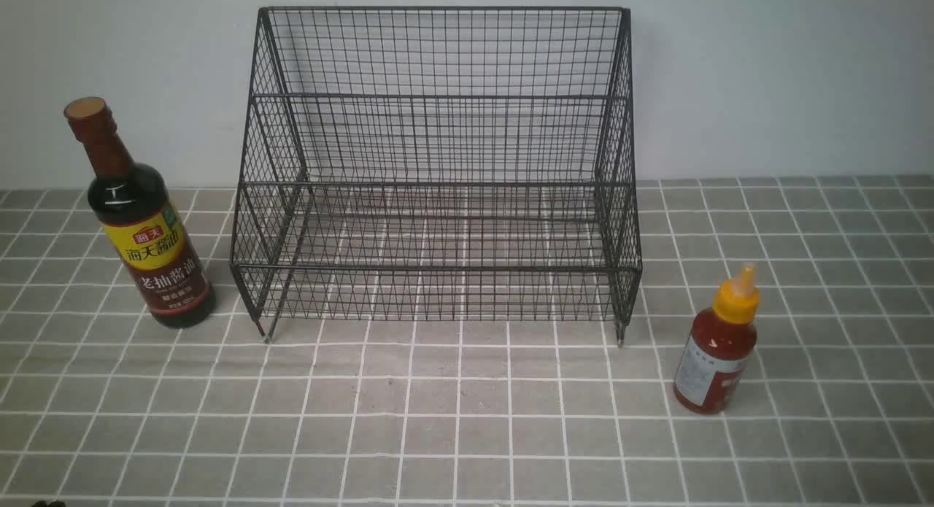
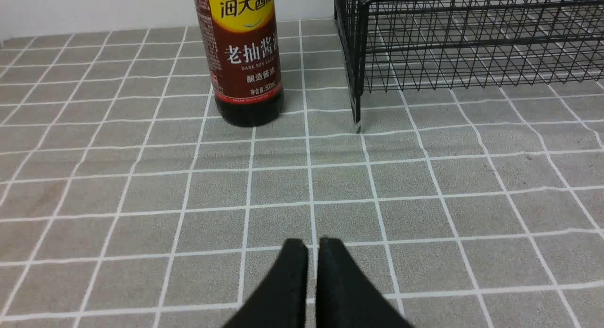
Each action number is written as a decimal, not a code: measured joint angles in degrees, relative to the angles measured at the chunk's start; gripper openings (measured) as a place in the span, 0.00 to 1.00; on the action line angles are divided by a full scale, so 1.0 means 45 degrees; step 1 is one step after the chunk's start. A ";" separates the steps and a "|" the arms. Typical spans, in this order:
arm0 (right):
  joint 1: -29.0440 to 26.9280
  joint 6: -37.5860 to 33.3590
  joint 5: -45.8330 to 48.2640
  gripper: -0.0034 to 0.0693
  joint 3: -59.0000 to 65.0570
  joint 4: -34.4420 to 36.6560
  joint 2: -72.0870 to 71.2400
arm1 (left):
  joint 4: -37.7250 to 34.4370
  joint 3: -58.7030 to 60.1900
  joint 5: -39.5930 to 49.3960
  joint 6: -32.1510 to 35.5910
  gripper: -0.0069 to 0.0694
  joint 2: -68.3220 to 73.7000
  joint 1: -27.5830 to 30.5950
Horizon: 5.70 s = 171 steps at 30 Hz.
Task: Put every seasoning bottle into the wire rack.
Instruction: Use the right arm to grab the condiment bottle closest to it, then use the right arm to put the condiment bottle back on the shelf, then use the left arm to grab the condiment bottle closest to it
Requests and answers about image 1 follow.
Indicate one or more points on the red sauce bottle yellow cap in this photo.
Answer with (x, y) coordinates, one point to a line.
(718, 347)

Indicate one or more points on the dark soy sauce bottle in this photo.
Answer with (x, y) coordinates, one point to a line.
(132, 203)

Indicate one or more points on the grey checkered table mat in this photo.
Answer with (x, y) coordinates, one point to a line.
(101, 406)

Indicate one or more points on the black wire mesh rack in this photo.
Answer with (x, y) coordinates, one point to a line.
(436, 163)

